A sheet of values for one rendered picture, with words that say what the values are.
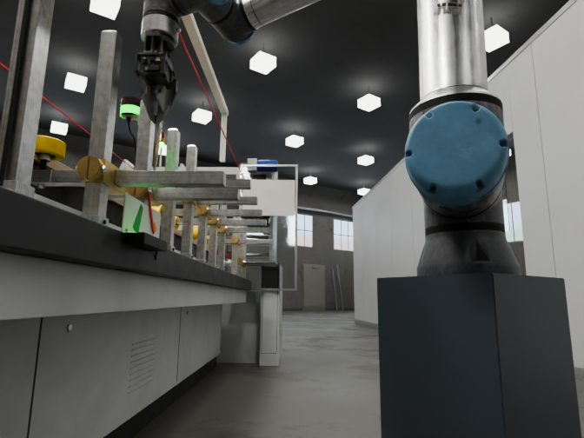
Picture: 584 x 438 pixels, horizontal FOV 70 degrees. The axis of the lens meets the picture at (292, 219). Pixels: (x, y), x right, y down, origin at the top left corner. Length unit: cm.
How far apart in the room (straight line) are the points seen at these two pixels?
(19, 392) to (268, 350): 269
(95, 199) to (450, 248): 72
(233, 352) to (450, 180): 333
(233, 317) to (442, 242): 312
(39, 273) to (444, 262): 71
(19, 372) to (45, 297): 38
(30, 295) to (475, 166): 72
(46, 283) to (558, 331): 91
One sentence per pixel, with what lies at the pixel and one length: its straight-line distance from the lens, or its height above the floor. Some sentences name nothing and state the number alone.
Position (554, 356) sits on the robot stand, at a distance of 90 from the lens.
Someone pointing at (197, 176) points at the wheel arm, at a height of 82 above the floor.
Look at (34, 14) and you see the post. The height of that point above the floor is 100.
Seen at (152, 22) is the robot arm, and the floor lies 121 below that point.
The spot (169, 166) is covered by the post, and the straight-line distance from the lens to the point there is 148.
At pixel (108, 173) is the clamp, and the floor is 82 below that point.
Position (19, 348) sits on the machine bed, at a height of 44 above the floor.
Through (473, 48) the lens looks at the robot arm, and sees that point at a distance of 80.
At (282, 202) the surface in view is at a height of 139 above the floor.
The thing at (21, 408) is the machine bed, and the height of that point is 30.
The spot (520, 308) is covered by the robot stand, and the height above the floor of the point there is 54.
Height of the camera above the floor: 56
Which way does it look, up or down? 11 degrees up
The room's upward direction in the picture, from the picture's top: 1 degrees clockwise
